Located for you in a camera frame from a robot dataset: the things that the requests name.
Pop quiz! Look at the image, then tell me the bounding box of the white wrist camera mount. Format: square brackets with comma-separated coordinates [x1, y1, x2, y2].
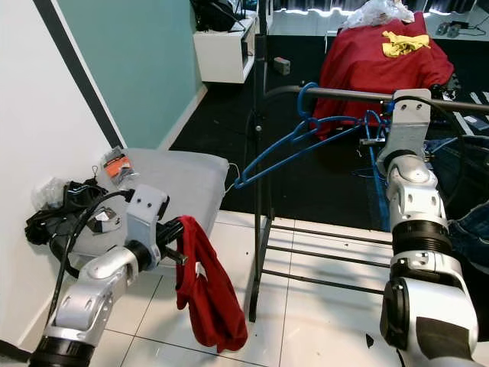
[378, 88, 434, 158]
[126, 183, 170, 257]

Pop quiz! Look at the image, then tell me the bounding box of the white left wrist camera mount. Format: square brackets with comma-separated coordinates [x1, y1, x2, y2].
[126, 183, 170, 257]

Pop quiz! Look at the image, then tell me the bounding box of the white cabinet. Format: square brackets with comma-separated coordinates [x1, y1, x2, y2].
[193, 17, 257, 85]

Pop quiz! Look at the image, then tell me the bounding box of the white string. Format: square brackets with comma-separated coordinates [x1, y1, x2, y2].
[223, 162, 238, 192]

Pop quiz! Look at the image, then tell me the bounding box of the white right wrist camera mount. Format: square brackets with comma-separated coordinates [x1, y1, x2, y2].
[378, 88, 434, 158]

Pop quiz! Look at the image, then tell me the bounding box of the black metal clothes rack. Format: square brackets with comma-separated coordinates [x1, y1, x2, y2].
[248, 0, 489, 323]

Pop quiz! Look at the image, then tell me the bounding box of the grey power strip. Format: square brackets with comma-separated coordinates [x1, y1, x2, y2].
[436, 21, 467, 37]

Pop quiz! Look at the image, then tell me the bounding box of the orange packet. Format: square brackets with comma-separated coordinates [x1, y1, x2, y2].
[103, 145, 140, 188]

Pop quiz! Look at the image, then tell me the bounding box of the black strap bag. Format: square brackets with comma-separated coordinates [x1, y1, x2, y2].
[24, 177, 115, 280]

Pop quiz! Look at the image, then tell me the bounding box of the clear plastic bag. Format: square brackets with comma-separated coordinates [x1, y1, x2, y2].
[32, 176, 73, 211]

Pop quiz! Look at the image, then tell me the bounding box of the grey padded bench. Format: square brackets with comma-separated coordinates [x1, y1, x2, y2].
[80, 148, 232, 261]

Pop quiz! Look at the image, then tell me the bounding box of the yellow cloth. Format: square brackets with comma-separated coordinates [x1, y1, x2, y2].
[382, 31, 431, 58]

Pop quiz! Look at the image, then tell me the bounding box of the small grey box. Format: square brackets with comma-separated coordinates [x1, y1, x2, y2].
[273, 57, 292, 76]

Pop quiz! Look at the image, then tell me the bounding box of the white plastic bag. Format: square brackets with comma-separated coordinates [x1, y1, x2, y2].
[342, 0, 415, 30]

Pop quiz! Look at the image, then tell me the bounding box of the red shirt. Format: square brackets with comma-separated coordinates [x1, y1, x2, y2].
[174, 216, 249, 352]

